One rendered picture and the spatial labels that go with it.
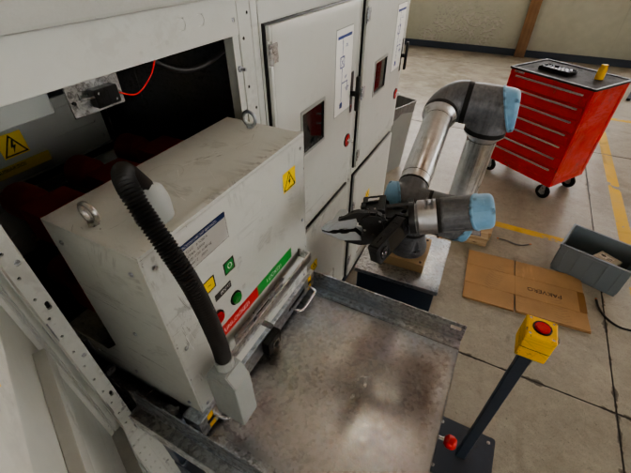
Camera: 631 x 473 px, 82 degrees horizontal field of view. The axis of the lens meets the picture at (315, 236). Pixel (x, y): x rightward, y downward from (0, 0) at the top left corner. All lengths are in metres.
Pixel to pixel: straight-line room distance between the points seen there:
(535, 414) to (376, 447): 1.32
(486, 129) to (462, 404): 1.36
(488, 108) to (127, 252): 0.95
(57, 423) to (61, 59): 0.51
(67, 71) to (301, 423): 0.84
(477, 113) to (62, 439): 1.11
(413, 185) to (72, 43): 0.70
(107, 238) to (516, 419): 1.91
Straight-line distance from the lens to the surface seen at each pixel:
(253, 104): 1.04
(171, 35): 0.82
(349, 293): 1.17
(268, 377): 1.04
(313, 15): 1.24
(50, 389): 0.68
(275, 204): 0.84
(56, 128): 1.42
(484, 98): 1.14
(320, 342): 1.09
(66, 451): 0.62
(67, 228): 0.69
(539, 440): 2.12
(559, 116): 3.46
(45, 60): 0.68
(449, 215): 0.78
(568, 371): 2.41
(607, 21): 8.61
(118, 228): 0.65
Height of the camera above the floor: 1.74
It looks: 39 degrees down
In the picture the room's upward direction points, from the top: straight up
